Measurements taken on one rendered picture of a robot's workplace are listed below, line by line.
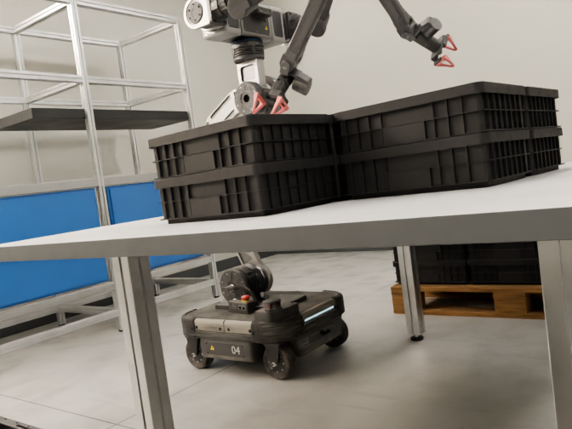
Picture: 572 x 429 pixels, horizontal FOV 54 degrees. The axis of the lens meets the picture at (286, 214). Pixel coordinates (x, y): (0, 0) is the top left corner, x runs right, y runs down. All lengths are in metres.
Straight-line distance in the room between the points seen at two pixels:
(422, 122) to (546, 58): 3.49
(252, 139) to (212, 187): 0.18
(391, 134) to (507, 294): 1.56
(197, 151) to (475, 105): 0.66
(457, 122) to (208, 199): 0.61
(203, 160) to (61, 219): 2.05
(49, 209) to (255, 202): 2.17
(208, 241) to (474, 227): 0.49
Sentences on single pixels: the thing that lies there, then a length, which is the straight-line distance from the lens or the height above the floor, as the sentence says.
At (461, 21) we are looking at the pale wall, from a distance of 5.03.
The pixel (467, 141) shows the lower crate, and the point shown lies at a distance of 1.31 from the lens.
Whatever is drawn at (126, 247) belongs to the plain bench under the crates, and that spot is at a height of 0.68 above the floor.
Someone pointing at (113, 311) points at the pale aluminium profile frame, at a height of 0.13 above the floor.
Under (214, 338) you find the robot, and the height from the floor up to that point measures 0.17.
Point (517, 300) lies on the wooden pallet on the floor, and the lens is 2.81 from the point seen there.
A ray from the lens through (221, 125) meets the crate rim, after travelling 1.32.
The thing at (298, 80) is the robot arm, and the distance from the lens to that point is 2.17.
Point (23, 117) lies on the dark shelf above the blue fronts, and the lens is 3.47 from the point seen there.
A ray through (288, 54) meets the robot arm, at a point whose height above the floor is 1.22.
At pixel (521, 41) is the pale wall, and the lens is 4.86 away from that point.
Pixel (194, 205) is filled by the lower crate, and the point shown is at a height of 0.74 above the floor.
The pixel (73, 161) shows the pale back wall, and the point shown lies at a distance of 4.48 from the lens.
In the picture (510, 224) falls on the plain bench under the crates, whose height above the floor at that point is 0.68.
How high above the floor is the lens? 0.78
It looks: 4 degrees down
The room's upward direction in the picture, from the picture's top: 8 degrees counter-clockwise
